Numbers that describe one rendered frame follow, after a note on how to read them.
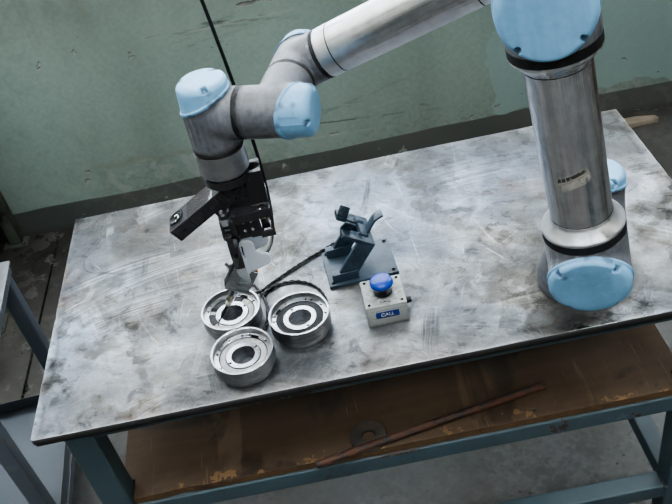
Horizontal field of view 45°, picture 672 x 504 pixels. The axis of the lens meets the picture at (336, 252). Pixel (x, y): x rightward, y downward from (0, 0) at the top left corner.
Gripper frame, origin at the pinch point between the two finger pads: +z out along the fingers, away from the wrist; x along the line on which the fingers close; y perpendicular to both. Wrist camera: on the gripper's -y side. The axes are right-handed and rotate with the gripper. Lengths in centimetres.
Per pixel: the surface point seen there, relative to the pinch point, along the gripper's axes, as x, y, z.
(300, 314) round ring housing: -1.0, 7.5, 11.6
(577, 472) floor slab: 7, 64, 93
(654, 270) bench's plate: -9, 68, 13
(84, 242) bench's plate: 37, -34, 14
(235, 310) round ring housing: 4.1, -3.6, 11.8
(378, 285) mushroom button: -4.6, 21.4, 5.9
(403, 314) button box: -6.9, 24.5, 11.5
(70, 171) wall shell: 162, -67, 69
